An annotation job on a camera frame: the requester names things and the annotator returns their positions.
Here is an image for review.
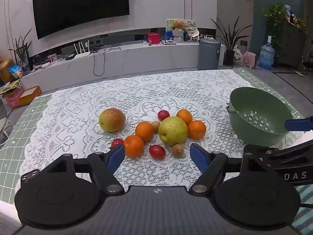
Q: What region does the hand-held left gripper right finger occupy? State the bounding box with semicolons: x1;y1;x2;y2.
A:
189;143;271;197

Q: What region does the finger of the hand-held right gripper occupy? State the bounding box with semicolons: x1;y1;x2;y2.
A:
244;139;313;169
285;117;313;132

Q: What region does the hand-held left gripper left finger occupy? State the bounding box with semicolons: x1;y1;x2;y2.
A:
42;143;126;194

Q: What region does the orange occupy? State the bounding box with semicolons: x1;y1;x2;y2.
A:
188;120;207;140
123;135;145;158
176;109;193;126
135;121;155;142

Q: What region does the green colander bowl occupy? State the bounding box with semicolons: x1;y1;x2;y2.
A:
226;87;293;145

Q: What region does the teal striped cloth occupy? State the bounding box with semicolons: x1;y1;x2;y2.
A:
292;185;313;235

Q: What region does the white lace tablecloth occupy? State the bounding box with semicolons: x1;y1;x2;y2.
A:
18;69;306;189

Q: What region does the blue water bottle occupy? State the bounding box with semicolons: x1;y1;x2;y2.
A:
259;43;275;70

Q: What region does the grey cabinet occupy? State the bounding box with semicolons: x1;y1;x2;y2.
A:
277;20;309;67

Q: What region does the pink heater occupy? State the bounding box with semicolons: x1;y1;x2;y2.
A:
243;51;256;68

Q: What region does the smartphone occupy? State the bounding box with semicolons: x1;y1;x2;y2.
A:
21;169;41;184

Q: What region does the white plastic bag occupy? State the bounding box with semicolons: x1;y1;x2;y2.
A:
233;45;244;65

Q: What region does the white marble media console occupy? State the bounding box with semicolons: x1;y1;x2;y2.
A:
18;40;200;96

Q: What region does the long-leaf potted plant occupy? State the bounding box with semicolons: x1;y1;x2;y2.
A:
211;17;252;66

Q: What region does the grey trash bin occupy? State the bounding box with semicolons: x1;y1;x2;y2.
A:
198;38;222;70

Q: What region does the orange cardboard box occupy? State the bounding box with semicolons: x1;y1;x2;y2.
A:
18;86;42;106

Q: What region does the leafy green plant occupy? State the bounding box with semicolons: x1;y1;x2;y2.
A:
262;2;287;50

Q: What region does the white router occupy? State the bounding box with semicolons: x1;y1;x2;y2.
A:
73;40;92;59

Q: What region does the pink box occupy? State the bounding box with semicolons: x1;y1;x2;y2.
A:
2;88;25;109

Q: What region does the red box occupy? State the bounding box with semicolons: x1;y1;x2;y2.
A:
147;33;161;46

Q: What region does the teddy bear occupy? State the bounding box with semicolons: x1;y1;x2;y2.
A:
171;20;185;43

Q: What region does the blue snack bag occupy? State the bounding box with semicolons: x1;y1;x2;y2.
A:
8;64;24;79

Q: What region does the golden soft toy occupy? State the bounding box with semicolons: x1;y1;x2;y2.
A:
0;59;14;83

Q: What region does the small potted plant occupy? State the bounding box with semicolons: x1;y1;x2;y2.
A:
8;28;33;75

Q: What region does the black cable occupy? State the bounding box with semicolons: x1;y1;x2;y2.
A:
92;43;122;76

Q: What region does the black wall television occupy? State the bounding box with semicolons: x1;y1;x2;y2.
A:
32;0;130;39

